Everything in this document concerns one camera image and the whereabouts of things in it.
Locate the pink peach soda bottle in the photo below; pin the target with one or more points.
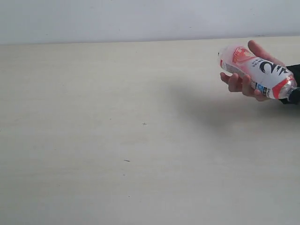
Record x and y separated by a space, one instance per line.
272 80

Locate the person's open hand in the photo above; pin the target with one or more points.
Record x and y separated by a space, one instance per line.
243 85

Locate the black sleeved forearm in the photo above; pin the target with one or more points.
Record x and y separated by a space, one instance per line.
294 96

